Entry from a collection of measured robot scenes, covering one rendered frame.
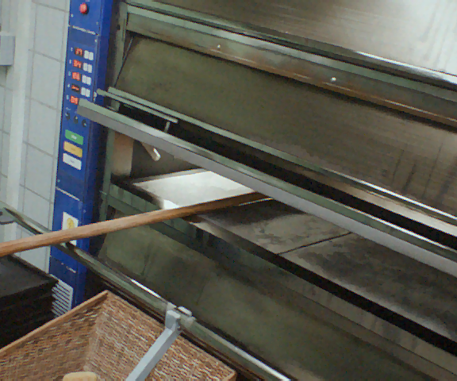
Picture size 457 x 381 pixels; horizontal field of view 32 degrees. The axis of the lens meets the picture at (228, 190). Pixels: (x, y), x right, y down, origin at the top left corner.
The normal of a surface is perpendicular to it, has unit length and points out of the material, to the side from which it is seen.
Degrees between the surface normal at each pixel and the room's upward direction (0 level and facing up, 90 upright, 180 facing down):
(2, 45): 90
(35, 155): 90
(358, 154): 70
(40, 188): 90
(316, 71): 90
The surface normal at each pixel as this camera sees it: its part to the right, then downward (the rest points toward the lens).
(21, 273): 0.15, -0.94
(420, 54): -0.60, -0.20
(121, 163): 0.71, 0.32
